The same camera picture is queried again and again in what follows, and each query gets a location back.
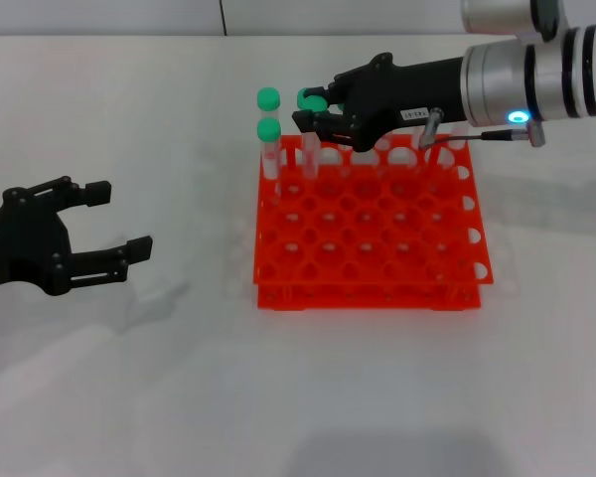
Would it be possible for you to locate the black cable with silver plugs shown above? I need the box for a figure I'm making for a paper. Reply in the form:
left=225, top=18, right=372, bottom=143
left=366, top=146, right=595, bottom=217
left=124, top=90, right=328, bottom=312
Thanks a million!
left=418, top=106, right=548, bottom=152

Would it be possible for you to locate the orange test tube rack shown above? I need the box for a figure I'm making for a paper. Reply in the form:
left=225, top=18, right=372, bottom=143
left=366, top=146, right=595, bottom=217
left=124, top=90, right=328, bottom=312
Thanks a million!
left=251, top=132, right=495, bottom=312

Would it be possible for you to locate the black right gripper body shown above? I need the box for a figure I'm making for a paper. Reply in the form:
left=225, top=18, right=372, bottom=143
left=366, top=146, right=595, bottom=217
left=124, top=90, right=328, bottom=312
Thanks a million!
left=329, top=52, right=468, bottom=153

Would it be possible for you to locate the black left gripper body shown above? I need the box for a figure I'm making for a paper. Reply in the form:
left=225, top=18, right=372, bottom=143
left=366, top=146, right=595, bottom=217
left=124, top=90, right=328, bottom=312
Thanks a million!
left=0, top=187, right=75, bottom=297

